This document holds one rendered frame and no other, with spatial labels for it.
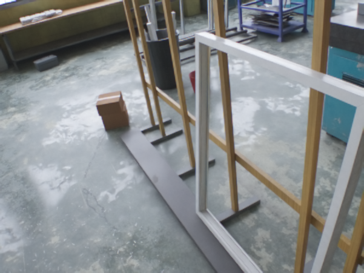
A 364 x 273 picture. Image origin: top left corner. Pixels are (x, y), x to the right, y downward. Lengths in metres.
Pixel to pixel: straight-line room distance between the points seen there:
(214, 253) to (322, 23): 1.70
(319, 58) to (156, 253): 1.82
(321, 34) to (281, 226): 1.68
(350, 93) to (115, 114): 3.21
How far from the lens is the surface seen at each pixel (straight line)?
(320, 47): 1.33
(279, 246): 2.50
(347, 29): 2.94
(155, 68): 4.70
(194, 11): 9.19
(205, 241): 2.47
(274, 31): 6.43
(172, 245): 2.56
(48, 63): 7.23
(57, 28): 8.50
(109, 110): 4.00
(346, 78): 3.11
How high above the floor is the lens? 2.00
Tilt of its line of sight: 32 degrees down
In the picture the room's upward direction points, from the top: 10 degrees counter-clockwise
